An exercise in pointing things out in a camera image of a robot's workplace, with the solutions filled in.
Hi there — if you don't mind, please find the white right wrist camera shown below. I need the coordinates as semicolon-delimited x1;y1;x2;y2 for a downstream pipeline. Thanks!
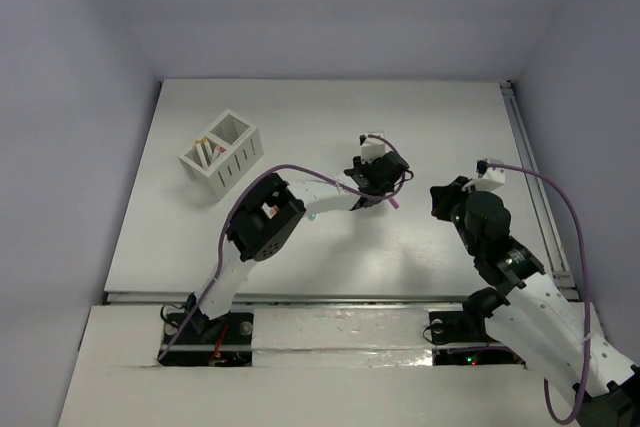
475;158;506;192

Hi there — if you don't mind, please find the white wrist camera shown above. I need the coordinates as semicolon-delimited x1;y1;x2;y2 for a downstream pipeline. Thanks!
475;158;506;192
360;131;386;164

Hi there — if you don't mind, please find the aluminium rail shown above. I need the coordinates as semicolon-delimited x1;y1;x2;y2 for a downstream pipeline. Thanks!
102;292;466;305
499;81;580;301

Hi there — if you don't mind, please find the aluminium rail front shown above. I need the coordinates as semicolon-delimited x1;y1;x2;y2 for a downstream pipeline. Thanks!
102;292;466;305

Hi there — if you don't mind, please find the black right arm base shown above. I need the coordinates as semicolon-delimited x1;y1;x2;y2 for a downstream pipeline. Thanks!
422;288;526;367

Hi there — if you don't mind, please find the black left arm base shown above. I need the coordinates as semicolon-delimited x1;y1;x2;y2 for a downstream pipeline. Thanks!
158;299;254;367

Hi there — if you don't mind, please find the white slotted organizer box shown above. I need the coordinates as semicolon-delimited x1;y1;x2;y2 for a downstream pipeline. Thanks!
178;109;264;202

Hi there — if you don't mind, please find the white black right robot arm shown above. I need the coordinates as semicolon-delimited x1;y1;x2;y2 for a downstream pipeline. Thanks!
430;177;639;426

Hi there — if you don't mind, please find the aluminium rail right side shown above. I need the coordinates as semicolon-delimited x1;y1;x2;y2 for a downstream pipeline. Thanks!
499;81;580;301

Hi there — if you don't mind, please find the yellow capped white marker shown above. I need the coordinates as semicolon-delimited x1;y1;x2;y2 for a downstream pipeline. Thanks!
201;137;214;164

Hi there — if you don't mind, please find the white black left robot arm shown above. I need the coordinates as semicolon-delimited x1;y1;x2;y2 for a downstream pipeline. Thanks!
182;151;411;342

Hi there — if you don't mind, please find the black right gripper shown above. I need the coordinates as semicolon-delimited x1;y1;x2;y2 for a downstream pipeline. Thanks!
431;175;487;256

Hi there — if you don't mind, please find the orange capped white marker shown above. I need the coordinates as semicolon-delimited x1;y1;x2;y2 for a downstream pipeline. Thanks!
194;138;211;168

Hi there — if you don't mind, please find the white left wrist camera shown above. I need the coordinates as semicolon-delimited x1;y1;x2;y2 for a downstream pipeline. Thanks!
360;131;386;164

